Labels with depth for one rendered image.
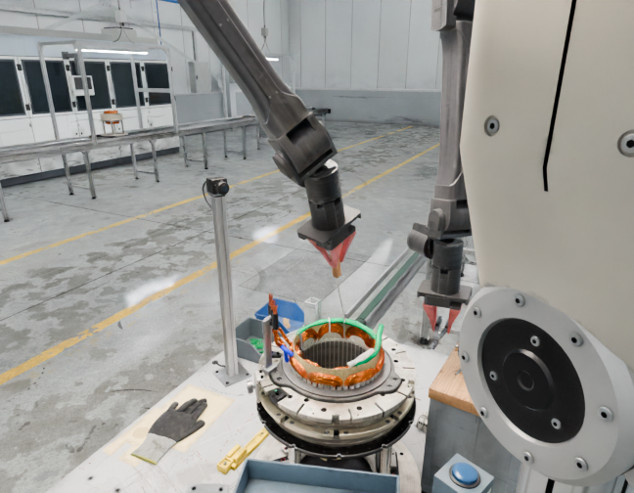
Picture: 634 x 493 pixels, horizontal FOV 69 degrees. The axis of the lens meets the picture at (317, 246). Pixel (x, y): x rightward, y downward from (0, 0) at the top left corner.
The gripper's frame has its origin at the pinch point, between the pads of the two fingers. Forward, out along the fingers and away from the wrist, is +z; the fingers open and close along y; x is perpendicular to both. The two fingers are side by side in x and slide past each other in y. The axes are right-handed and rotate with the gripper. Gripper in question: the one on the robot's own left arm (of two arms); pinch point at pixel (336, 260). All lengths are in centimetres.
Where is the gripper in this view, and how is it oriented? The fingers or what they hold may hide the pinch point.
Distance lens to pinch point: 84.4
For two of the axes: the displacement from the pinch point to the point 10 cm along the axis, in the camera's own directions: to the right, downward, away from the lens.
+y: -6.6, 5.5, -5.1
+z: 1.6, 7.7, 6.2
